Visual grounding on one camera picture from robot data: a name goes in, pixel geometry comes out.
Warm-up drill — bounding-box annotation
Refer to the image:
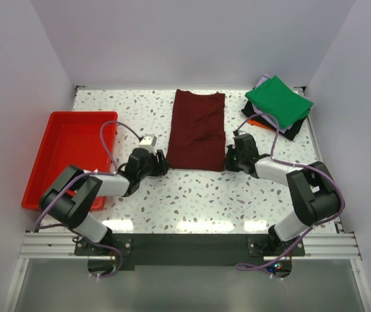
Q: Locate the dark red t shirt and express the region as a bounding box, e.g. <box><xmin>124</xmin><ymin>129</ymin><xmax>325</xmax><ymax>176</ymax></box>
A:
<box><xmin>167</xmin><ymin>90</ymin><xmax>226</xmax><ymax>172</ymax></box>

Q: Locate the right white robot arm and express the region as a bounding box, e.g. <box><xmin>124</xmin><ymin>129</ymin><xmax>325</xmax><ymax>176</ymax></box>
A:
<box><xmin>225</xmin><ymin>131</ymin><xmax>342</xmax><ymax>254</ymax></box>

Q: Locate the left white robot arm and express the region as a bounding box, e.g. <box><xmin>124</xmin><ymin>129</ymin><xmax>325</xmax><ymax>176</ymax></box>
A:
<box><xmin>36</xmin><ymin>148</ymin><xmax>169</xmax><ymax>246</ymax></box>

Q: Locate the orange folded t shirt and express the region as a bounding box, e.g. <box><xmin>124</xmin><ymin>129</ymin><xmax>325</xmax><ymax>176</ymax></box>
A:
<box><xmin>247</xmin><ymin>120</ymin><xmax>272</xmax><ymax>130</ymax></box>

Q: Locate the black folded t shirt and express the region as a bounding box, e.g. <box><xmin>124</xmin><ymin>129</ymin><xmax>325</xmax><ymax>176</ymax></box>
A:
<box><xmin>241</xmin><ymin>86</ymin><xmax>313</xmax><ymax>141</ymax></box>

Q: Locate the lilac folded t shirt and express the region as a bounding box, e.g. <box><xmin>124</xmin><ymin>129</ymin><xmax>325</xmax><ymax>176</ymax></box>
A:
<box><xmin>252</xmin><ymin>74</ymin><xmax>312</xmax><ymax>133</ymax></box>

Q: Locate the green folded t shirt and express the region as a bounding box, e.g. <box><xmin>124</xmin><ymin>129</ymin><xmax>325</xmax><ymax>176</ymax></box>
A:
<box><xmin>245</xmin><ymin>75</ymin><xmax>314</xmax><ymax>130</ymax></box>

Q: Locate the red plastic bin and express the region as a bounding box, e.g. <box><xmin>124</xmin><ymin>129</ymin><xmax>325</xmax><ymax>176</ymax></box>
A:
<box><xmin>21</xmin><ymin>111</ymin><xmax>118</xmax><ymax>211</ymax></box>

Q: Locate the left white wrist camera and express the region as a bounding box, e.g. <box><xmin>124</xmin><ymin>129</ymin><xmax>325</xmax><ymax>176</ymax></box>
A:
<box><xmin>138</xmin><ymin>135</ymin><xmax>157</xmax><ymax>153</ymax></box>

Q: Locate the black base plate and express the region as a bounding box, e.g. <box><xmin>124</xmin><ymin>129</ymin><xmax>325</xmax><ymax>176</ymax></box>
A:
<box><xmin>73</xmin><ymin>233</ymin><xmax>306</xmax><ymax>274</ymax></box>

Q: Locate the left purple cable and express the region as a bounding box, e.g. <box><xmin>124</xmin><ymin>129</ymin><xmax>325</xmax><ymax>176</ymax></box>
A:
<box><xmin>34</xmin><ymin>121</ymin><xmax>144</xmax><ymax>279</ymax></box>

